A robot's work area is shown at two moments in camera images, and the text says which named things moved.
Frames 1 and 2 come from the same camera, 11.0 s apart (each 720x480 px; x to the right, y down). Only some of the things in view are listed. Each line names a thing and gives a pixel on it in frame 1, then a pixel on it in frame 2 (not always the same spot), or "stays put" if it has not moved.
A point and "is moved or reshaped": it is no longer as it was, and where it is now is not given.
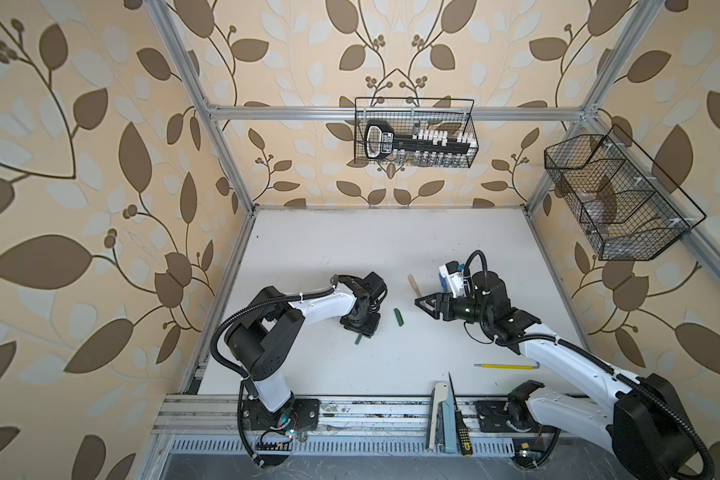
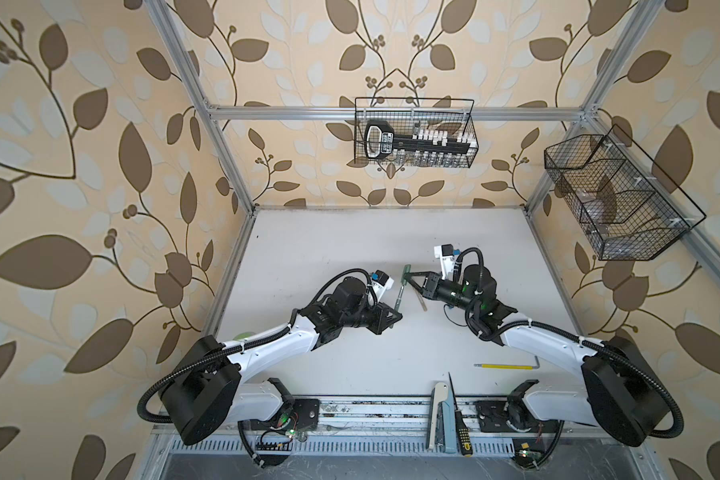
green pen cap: x=398 y=316 is moved or reshaped
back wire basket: x=415 y=132 stays put
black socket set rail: x=421 y=147 stays put
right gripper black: x=439 y=298 → x=430 y=286
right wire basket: x=627 y=209 stays put
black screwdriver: x=463 y=429 stays put
